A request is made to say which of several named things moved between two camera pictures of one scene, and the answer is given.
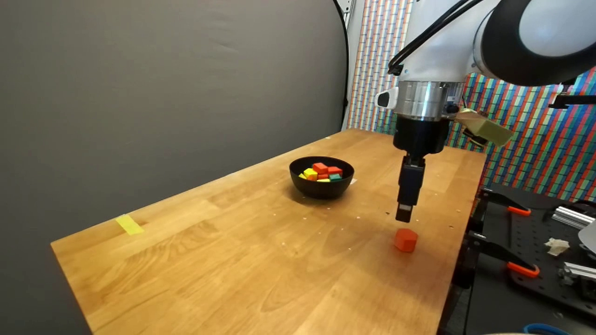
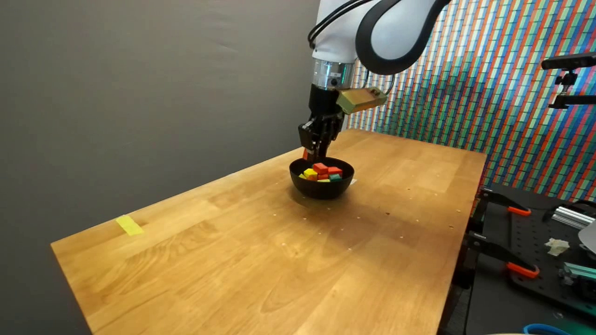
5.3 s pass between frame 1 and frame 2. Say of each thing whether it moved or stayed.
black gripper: moved
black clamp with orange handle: stayed
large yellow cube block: stayed
